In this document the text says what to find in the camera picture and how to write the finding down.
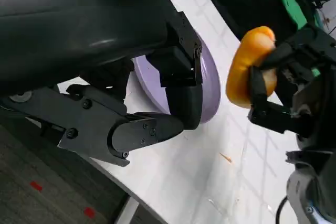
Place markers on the green cloth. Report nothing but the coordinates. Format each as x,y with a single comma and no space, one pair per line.
291,3

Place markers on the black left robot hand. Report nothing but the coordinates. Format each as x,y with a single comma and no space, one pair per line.
65,24

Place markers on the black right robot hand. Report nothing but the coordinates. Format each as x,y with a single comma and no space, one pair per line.
309,56

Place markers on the grey metal table leg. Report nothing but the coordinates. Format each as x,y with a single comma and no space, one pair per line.
127,212

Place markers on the lilac plate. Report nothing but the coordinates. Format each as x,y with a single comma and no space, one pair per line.
210,90

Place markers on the orange white toy bread roll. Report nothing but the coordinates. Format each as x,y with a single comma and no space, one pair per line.
239,77

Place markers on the small orange crumb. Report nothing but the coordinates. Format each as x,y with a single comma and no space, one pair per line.
226,158

